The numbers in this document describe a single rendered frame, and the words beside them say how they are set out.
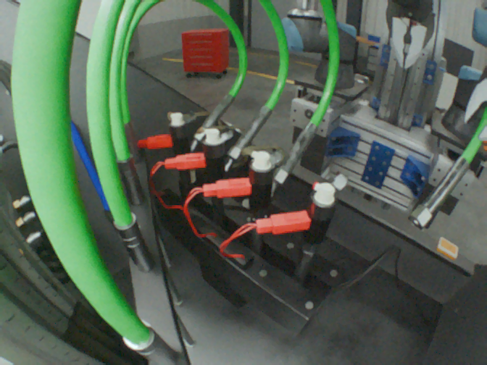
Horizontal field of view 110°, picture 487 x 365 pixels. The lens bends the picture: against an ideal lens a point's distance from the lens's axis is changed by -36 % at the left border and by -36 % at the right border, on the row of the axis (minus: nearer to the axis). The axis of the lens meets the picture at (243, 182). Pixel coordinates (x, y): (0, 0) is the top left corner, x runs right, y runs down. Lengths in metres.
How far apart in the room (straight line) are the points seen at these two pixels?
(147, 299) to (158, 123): 0.32
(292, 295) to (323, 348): 0.18
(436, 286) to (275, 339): 0.36
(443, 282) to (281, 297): 0.38
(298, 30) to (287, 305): 0.73
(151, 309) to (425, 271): 0.52
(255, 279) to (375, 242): 0.30
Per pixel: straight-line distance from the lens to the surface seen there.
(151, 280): 0.23
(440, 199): 0.28
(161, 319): 0.21
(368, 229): 0.56
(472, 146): 0.32
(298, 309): 0.35
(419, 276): 0.61
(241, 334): 0.48
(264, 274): 0.36
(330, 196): 0.25
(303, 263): 0.33
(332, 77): 0.38
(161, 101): 0.46
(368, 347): 0.53
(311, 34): 0.85
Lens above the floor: 1.29
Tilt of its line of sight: 39 degrees down
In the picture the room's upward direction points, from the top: 1 degrees clockwise
